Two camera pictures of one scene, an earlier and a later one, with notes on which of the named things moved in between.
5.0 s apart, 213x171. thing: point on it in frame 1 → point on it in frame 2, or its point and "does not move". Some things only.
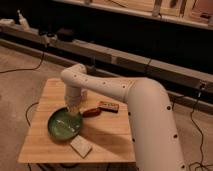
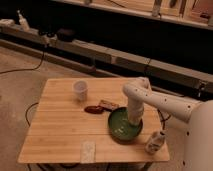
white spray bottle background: [23, 21] does not move
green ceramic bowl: [63, 124] → [120, 126]
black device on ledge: [65, 34] does not move
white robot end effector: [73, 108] → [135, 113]
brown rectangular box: [109, 106] does not move
